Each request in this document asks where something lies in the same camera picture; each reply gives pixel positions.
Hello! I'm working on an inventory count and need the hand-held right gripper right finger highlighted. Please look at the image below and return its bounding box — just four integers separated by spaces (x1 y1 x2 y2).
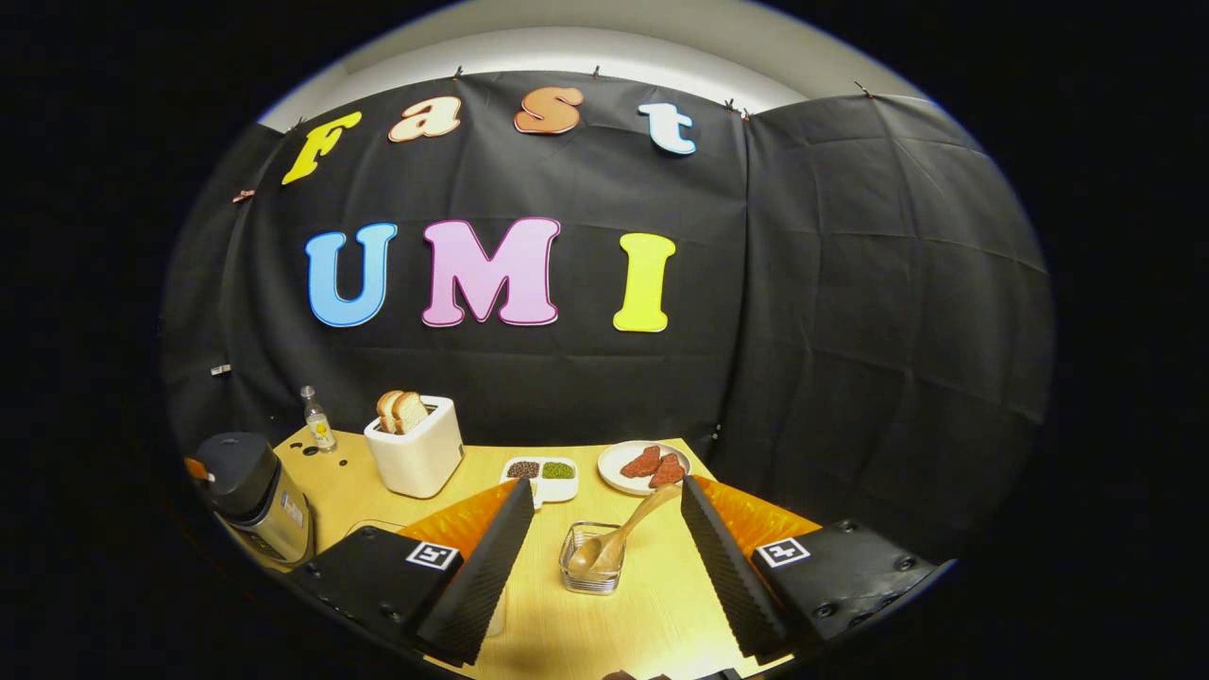
680 474 947 662

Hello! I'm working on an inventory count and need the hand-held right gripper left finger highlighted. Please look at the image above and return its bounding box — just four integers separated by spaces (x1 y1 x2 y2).
288 478 536 668

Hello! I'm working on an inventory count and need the dark grey rice cooker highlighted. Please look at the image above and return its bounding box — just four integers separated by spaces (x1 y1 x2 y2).
186 432 315 568

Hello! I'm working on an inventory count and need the clear chopstick holder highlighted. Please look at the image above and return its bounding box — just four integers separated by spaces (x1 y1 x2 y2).
559 521 626 596

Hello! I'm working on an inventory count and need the wooden spoon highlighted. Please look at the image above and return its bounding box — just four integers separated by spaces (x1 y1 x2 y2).
569 483 683 575

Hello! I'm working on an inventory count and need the white divided bean dish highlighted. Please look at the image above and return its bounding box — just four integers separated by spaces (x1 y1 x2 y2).
500 457 579 506

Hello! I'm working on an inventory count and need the small glass bottle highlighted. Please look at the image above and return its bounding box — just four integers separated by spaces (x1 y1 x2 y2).
300 385 337 452

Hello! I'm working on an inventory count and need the white toaster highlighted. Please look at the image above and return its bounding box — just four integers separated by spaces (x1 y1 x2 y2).
365 395 465 500

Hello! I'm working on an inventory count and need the round white plate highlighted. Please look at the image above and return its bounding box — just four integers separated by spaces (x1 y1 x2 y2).
598 441 691 496

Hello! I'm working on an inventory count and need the black backdrop cloth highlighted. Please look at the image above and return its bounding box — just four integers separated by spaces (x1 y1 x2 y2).
161 71 1054 558

